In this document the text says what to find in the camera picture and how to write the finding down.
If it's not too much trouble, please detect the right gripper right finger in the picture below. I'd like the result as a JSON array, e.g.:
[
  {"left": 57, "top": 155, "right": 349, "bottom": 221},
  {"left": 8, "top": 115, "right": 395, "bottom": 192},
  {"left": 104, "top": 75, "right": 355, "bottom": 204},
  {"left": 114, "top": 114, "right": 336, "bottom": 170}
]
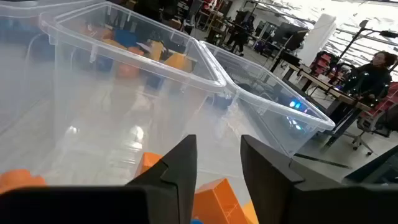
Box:
[{"left": 241, "top": 134, "right": 305, "bottom": 224}]

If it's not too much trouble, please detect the wooden desk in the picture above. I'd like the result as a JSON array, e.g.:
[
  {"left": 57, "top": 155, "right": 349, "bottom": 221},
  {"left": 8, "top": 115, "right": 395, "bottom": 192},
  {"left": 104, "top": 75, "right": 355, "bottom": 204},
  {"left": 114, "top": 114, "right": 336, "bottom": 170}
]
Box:
[{"left": 287, "top": 63, "right": 373, "bottom": 149}]

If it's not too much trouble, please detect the white column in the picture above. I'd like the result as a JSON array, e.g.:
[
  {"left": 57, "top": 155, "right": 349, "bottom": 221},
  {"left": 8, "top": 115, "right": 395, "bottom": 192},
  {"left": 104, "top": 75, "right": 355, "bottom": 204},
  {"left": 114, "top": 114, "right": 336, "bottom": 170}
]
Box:
[{"left": 306, "top": 14, "right": 337, "bottom": 67}]

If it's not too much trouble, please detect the black lamp stand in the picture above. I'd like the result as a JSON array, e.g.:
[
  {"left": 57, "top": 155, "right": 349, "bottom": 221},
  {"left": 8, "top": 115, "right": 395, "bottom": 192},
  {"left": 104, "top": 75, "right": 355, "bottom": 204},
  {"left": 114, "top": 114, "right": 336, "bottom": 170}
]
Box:
[{"left": 337, "top": 19, "right": 398, "bottom": 65}]

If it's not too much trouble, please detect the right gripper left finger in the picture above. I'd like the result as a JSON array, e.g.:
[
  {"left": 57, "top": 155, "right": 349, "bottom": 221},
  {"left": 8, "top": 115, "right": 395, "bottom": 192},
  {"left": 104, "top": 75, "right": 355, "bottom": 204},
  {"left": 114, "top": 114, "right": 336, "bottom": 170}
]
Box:
[{"left": 126, "top": 134, "right": 198, "bottom": 224}]

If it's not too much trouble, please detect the clear plastic bin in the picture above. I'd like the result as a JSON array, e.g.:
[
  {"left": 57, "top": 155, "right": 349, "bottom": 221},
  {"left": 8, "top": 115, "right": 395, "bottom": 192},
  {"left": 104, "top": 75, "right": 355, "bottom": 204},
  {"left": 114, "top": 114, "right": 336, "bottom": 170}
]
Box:
[
  {"left": 198, "top": 40, "right": 336, "bottom": 158},
  {"left": 39, "top": 1, "right": 229, "bottom": 187},
  {"left": 0, "top": 0, "right": 106, "bottom": 147}
]

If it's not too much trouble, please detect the red storage rack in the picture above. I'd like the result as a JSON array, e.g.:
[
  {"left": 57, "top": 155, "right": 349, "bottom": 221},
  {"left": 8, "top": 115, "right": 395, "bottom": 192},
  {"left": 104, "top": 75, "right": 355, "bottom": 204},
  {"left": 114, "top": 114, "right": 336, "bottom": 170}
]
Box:
[{"left": 310, "top": 51, "right": 333, "bottom": 77}]

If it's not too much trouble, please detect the office chair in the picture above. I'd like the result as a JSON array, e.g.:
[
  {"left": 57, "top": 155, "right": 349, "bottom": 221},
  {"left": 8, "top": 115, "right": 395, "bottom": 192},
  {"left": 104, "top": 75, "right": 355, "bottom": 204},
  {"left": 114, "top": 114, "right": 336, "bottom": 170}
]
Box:
[{"left": 351, "top": 102, "right": 398, "bottom": 156}]

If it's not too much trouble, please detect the person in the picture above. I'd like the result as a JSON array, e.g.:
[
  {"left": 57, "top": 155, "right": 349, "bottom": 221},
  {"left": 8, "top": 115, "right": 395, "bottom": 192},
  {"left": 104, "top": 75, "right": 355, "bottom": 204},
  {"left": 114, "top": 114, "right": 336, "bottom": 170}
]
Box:
[
  {"left": 228, "top": 11, "right": 254, "bottom": 57},
  {"left": 341, "top": 50, "right": 398, "bottom": 105}
]

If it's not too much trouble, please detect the white table mat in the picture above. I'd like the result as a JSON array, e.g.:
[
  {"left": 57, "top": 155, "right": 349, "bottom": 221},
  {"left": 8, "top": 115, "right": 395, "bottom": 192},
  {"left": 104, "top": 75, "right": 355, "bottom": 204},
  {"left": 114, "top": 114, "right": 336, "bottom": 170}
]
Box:
[{"left": 0, "top": 40, "right": 296, "bottom": 224}]

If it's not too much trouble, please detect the dark monitor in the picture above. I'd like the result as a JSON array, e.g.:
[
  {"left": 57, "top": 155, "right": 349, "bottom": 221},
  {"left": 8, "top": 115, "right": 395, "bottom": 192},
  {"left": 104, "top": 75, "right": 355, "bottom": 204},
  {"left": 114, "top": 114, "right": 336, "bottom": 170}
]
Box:
[{"left": 272, "top": 22, "right": 309, "bottom": 52}]

